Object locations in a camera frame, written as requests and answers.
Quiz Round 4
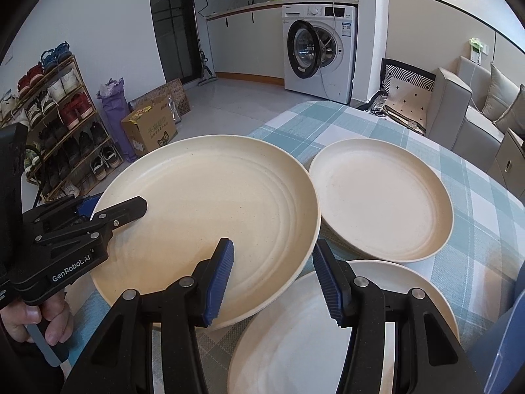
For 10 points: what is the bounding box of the white washing machine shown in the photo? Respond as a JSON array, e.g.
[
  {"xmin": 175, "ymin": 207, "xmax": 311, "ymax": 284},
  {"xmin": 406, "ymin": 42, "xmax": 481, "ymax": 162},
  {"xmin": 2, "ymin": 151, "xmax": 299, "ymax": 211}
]
[{"xmin": 281, "ymin": 3, "xmax": 358, "ymax": 105}]

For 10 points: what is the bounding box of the person's left hand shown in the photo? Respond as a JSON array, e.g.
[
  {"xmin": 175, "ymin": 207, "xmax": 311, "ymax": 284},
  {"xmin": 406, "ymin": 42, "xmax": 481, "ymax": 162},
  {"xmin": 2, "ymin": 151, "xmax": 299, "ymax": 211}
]
[{"xmin": 0, "ymin": 291, "xmax": 75, "ymax": 347}]

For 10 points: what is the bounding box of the stick vacuum cleaner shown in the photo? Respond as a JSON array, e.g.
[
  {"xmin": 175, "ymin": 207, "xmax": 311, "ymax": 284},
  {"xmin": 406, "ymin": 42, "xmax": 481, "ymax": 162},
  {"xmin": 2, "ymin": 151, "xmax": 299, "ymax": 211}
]
[{"xmin": 191, "ymin": 4, "xmax": 218, "ymax": 87}]

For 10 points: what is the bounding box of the wall socket with green charger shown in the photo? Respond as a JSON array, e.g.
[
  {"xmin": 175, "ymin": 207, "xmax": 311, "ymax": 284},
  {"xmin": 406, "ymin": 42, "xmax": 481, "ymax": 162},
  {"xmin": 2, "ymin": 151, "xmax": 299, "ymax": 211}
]
[{"xmin": 468, "ymin": 38, "xmax": 490, "ymax": 64}]

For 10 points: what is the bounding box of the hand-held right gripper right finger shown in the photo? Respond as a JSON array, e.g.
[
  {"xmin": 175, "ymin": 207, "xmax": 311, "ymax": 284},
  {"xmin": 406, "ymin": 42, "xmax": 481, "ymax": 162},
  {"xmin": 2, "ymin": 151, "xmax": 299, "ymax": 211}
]
[{"xmin": 312, "ymin": 239, "xmax": 485, "ymax": 394}]

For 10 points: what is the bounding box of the grey nightstand cabinet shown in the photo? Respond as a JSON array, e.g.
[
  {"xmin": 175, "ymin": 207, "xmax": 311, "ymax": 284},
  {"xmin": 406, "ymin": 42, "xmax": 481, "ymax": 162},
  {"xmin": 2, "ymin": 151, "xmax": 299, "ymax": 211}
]
[{"xmin": 484, "ymin": 127, "xmax": 525, "ymax": 198}]

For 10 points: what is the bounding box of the white diamond print cushion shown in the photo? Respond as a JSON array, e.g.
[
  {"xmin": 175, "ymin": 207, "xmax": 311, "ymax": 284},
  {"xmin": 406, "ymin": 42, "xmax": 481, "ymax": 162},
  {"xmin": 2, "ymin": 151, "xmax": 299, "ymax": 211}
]
[{"xmin": 383, "ymin": 77, "xmax": 433, "ymax": 129}]

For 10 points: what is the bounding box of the purple bag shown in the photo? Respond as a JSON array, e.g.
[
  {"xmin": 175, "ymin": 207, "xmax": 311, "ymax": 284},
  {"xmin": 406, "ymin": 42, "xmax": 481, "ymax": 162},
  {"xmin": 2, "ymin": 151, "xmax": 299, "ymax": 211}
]
[{"xmin": 97, "ymin": 77, "xmax": 138, "ymax": 163}]

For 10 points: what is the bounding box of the striped black white cushion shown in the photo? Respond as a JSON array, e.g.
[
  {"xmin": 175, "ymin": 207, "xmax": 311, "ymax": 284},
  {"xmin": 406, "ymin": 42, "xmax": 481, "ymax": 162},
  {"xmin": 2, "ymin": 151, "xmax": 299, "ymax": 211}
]
[{"xmin": 356, "ymin": 90, "xmax": 390, "ymax": 115}]

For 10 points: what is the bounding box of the patterned brown board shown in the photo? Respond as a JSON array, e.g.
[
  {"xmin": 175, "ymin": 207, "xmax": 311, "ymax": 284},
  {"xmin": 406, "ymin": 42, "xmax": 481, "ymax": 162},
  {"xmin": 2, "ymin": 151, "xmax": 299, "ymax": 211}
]
[{"xmin": 129, "ymin": 79, "xmax": 192, "ymax": 124}]

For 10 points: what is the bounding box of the white kitchen base cabinet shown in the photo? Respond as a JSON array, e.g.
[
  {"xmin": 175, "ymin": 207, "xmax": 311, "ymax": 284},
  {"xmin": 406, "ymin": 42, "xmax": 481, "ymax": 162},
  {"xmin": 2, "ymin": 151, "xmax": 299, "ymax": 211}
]
[{"xmin": 205, "ymin": 0, "xmax": 288, "ymax": 88}]

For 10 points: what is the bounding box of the blue bowl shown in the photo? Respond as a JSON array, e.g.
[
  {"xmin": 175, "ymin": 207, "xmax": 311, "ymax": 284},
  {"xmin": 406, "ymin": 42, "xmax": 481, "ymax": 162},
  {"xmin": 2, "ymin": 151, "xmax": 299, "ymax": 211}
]
[{"xmin": 463, "ymin": 295, "xmax": 525, "ymax": 394}]

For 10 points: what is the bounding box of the dark glass door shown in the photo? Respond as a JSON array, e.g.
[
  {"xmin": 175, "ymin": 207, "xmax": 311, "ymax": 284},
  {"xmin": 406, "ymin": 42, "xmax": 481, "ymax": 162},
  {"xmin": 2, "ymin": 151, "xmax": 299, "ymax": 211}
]
[{"xmin": 148, "ymin": 0, "xmax": 201, "ymax": 85}]

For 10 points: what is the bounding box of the cardboard box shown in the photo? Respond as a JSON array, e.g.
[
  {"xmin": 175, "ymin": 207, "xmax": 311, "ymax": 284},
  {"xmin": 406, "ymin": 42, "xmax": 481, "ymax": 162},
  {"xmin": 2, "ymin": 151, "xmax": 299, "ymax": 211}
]
[{"xmin": 121, "ymin": 102, "xmax": 179, "ymax": 157}]

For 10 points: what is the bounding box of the shoe rack with shoes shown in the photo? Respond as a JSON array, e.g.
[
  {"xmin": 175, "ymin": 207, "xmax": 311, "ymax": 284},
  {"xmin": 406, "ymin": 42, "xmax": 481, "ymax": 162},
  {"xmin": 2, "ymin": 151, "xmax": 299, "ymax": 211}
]
[{"xmin": 0, "ymin": 41, "xmax": 121, "ymax": 198}]

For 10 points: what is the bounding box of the grey pillow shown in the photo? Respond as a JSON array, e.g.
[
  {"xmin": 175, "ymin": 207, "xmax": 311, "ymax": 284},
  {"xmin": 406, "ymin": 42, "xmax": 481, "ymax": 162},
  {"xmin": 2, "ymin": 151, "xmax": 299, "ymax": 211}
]
[
  {"xmin": 494, "ymin": 86, "xmax": 525, "ymax": 136},
  {"xmin": 482, "ymin": 63, "xmax": 519, "ymax": 124}
]

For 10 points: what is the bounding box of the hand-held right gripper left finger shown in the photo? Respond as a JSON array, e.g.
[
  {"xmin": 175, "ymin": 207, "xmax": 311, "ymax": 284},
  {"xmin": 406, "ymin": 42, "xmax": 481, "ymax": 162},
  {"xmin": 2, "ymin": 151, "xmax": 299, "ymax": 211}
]
[{"xmin": 61, "ymin": 237, "xmax": 235, "ymax": 394}]

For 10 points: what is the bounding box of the person's left forearm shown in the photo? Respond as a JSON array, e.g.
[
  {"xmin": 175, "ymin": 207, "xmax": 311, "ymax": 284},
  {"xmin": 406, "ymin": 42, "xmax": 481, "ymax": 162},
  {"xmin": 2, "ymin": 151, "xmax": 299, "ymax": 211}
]
[{"xmin": 0, "ymin": 334, "xmax": 83, "ymax": 394}]

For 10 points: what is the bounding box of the grey sofa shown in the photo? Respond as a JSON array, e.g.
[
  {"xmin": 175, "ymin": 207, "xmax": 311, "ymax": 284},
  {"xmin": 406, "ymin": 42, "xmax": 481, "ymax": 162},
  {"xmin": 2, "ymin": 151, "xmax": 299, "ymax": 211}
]
[{"xmin": 424, "ymin": 55, "xmax": 525, "ymax": 161}]

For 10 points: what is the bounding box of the teal checked tablecloth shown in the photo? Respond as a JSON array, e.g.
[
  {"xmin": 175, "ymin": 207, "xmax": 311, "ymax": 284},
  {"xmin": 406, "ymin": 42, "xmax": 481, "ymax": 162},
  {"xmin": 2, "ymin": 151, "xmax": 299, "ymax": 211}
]
[{"xmin": 70, "ymin": 100, "xmax": 525, "ymax": 394}]

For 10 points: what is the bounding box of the cream round plate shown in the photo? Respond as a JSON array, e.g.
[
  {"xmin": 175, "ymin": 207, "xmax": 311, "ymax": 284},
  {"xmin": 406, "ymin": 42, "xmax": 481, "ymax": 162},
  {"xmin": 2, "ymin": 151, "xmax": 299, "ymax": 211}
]
[
  {"xmin": 308, "ymin": 139, "xmax": 454, "ymax": 264},
  {"xmin": 227, "ymin": 259, "xmax": 462, "ymax": 394},
  {"xmin": 89, "ymin": 133, "xmax": 321, "ymax": 330}
]

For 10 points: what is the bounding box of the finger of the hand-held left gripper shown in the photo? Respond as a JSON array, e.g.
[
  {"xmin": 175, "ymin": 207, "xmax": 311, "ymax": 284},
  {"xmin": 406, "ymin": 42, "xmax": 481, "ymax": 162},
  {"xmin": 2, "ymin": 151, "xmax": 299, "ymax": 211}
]
[
  {"xmin": 22, "ymin": 194, "xmax": 103, "ymax": 234},
  {"xmin": 35, "ymin": 196, "xmax": 148, "ymax": 255}
]

